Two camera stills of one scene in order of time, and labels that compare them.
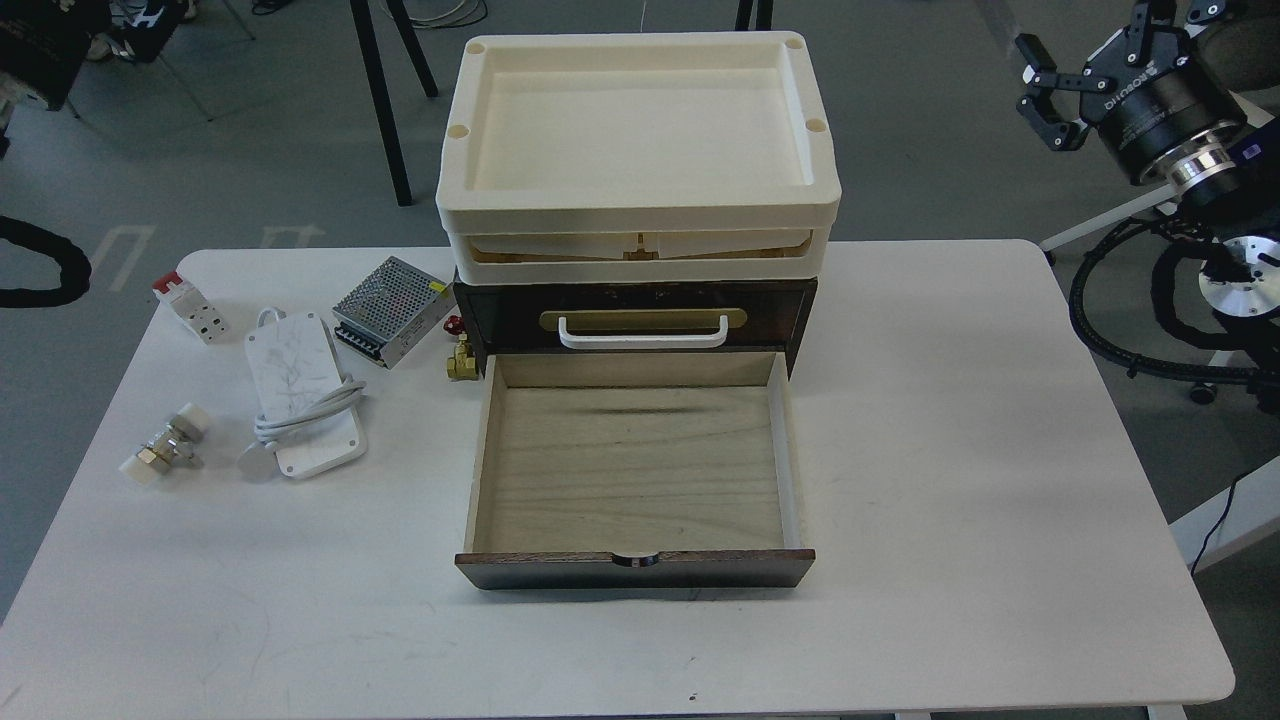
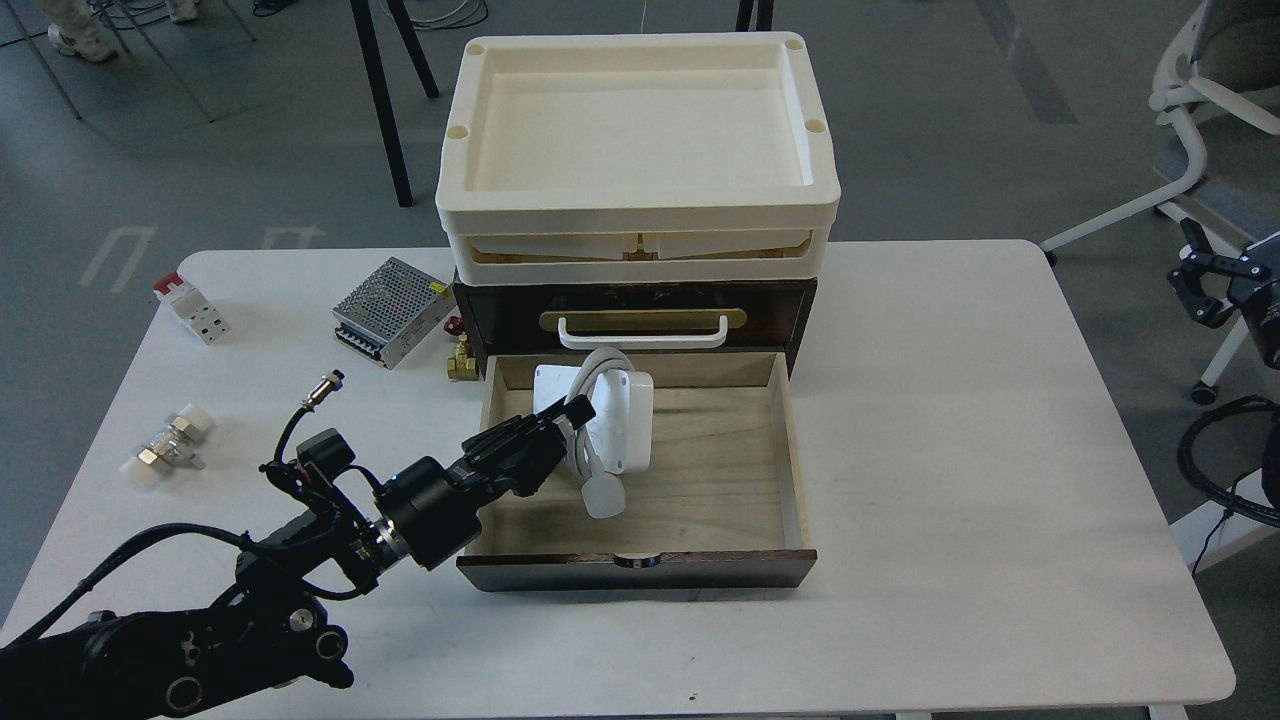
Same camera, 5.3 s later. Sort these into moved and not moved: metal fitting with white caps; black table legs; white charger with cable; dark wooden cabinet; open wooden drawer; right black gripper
Moved: right black gripper; white charger with cable
Not moved: open wooden drawer; black table legs; metal fitting with white caps; dark wooden cabinet
